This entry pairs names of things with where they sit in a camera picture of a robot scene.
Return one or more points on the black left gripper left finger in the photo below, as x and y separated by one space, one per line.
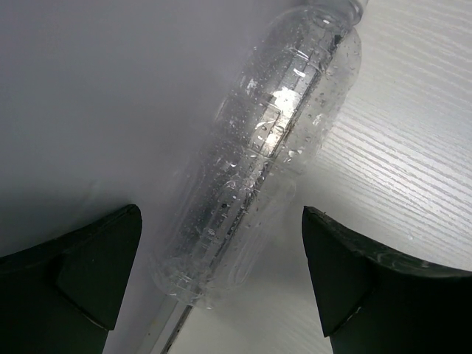
64 295

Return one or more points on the aluminium table frame rail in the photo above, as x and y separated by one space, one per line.
165 327

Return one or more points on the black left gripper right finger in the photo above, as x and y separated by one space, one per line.
372 298

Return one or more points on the clear bottle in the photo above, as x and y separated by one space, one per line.
265 134

